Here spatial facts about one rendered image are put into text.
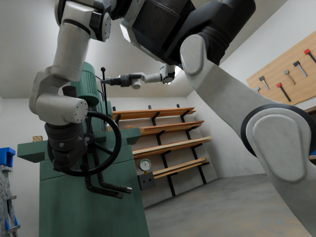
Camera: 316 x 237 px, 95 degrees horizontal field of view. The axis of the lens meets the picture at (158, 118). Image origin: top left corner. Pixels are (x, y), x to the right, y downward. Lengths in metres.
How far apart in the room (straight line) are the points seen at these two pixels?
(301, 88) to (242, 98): 2.99
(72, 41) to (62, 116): 0.19
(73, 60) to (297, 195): 0.58
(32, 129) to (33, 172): 0.82
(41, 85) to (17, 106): 3.56
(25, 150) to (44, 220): 0.33
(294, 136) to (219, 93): 0.21
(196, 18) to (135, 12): 0.27
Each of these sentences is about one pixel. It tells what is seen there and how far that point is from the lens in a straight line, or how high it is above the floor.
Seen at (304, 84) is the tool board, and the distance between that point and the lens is 3.43.
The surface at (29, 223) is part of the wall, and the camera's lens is 3.48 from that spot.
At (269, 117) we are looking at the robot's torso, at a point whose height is 0.65.
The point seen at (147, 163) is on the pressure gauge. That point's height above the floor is 0.66.
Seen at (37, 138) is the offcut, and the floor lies 0.92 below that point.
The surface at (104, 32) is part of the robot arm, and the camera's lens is 0.50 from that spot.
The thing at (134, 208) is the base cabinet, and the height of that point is 0.47.
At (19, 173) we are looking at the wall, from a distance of 3.57.
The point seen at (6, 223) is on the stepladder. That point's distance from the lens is 1.77.
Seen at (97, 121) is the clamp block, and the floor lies 0.93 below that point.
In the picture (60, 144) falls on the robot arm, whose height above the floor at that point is 0.75.
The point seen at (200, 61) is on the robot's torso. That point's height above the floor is 0.89.
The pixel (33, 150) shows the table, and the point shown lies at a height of 0.86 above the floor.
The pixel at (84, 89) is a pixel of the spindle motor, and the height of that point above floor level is 1.25.
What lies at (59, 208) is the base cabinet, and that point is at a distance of 0.87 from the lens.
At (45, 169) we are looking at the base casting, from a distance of 0.89.
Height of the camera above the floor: 0.61
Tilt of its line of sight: 20 degrees up
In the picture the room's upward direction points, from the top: 16 degrees counter-clockwise
